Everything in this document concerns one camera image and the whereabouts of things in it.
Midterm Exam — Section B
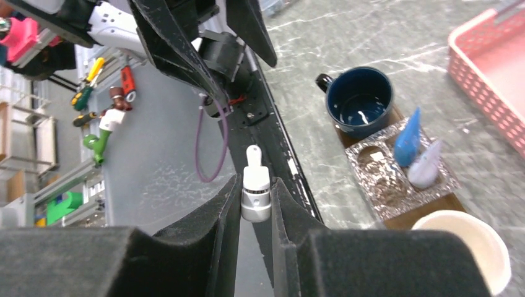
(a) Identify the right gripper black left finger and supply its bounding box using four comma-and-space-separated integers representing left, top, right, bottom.
1, 175, 242, 296

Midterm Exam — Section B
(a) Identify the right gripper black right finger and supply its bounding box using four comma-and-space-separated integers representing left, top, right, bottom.
271, 178, 490, 296

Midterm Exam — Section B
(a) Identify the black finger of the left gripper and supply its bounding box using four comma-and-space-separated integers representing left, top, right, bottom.
225, 0, 277, 67
128, 0, 228, 104

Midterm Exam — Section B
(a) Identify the white toothbrush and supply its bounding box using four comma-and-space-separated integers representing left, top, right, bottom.
241, 144, 271, 223

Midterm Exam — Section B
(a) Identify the clear textured glass dish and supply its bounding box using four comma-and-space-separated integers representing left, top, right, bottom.
345, 118, 460, 221

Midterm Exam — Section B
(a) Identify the dark navy mug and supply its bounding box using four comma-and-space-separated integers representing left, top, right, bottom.
315, 66, 394, 139

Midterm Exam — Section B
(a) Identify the silver toothpaste tube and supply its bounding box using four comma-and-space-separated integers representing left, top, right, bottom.
407, 140, 443, 189

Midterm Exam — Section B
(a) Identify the blue toothpaste tube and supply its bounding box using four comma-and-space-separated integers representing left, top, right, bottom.
393, 107, 420, 167

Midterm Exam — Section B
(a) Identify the white and light-blue mug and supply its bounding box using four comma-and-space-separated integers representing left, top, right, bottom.
412, 210, 512, 296

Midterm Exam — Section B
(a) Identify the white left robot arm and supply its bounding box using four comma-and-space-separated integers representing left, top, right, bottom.
7, 0, 277, 100

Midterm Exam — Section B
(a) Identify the yellow green screwdriver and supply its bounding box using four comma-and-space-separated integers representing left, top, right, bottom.
70, 57, 105, 111

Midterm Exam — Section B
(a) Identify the dark green screwdriver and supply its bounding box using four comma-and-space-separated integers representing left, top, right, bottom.
72, 112, 101, 127

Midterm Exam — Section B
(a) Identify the pink perforated plastic basket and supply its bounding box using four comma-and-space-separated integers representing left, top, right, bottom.
448, 1, 524, 155

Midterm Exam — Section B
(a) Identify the red handled tool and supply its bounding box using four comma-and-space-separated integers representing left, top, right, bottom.
121, 62, 137, 103

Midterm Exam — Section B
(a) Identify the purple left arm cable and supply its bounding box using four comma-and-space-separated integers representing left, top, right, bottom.
194, 94, 230, 184

